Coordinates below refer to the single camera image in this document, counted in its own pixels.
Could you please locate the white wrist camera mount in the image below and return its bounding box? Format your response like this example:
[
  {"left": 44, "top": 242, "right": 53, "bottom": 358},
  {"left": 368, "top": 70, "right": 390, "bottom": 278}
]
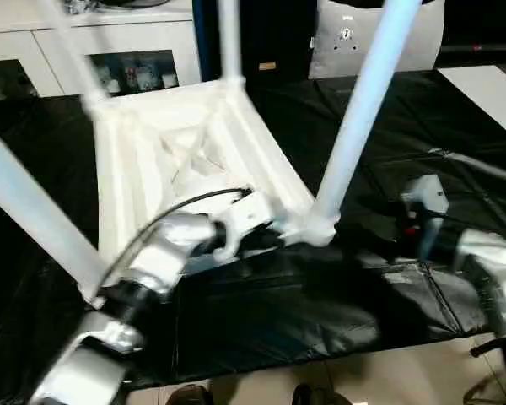
[
  {"left": 400, "top": 175, "right": 449, "bottom": 259},
  {"left": 213, "top": 192, "right": 275, "bottom": 262}
]

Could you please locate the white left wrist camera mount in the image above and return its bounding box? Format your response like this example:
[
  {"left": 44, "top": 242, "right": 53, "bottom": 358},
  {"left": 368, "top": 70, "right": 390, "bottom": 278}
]
[{"left": 213, "top": 192, "right": 275, "bottom": 262}]

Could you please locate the black bar with red mark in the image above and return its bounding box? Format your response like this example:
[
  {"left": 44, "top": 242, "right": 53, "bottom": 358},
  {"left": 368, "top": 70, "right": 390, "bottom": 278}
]
[{"left": 438, "top": 41, "right": 506, "bottom": 57}]

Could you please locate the grey cushion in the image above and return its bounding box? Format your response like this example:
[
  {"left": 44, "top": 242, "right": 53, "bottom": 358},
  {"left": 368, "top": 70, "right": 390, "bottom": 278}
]
[{"left": 307, "top": 0, "right": 446, "bottom": 80}]

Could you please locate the dark grey round device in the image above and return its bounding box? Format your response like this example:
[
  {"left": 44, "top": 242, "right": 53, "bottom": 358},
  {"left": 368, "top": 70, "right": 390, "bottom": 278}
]
[{"left": 105, "top": 0, "right": 170, "bottom": 8}]

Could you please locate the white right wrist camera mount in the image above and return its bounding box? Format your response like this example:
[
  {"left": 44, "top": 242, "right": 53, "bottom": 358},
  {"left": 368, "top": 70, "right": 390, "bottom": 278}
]
[{"left": 400, "top": 175, "right": 449, "bottom": 259}]

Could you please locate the white glass-door cabinet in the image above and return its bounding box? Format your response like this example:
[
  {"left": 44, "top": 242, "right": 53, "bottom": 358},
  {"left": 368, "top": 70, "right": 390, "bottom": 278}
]
[{"left": 0, "top": 0, "right": 203, "bottom": 101}]

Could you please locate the black box with gold label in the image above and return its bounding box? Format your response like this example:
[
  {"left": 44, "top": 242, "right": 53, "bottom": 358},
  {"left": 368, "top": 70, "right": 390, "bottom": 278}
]
[{"left": 193, "top": 0, "right": 321, "bottom": 84}]

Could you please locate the white flat board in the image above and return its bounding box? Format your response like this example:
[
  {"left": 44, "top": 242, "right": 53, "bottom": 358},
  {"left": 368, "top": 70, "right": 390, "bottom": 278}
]
[{"left": 438, "top": 65, "right": 506, "bottom": 145}]

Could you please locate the dark right robot foot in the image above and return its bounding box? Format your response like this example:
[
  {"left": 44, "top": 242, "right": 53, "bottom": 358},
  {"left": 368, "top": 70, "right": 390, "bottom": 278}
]
[{"left": 293, "top": 381, "right": 351, "bottom": 405}]

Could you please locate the white plastic table leg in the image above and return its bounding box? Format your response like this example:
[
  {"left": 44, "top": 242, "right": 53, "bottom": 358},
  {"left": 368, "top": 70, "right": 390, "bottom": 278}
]
[
  {"left": 41, "top": 0, "right": 110, "bottom": 109},
  {"left": 315, "top": 0, "right": 423, "bottom": 225},
  {"left": 0, "top": 120, "right": 106, "bottom": 305},
  {"left": 217, "top": 0, "right": 245, "bottom": 92}
]

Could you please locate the black work mat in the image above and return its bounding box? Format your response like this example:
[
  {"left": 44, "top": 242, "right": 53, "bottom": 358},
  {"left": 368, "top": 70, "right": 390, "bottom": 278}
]
[{"left": 0, "top": 69, "right": 506, "bottom": 387}]

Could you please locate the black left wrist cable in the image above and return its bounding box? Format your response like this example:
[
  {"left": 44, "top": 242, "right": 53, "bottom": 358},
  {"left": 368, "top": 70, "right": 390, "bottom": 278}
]
[{"left": 103, "top": 187, "right": 254, "bottom": 289}]

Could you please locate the white plastic table top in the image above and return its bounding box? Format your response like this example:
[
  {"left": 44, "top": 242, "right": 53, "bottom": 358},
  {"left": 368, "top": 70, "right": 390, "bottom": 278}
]
[{"left": 82, "top": 79, "right": 341, "bottom": 309}]

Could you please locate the black stand leg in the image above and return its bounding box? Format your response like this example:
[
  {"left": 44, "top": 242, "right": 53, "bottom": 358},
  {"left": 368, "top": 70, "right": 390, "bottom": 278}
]
[{"left": 470, "top": 335, "right": 506, "bottom": 359}]

